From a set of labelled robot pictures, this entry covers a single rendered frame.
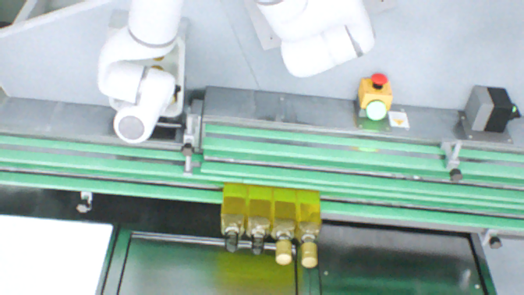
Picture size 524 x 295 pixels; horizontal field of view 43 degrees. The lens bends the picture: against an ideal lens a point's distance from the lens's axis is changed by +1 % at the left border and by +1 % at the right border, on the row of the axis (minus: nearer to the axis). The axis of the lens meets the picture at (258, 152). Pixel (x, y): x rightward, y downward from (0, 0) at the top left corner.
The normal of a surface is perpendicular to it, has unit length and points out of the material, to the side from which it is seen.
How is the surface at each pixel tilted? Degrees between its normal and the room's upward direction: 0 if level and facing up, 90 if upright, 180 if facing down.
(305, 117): 90
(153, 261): 90
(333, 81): 0
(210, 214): 89
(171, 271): 90
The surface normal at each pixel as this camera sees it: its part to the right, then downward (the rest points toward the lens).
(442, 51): -0.02, 0.65
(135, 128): 0.00, 0.43
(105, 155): 0.11, -0.76
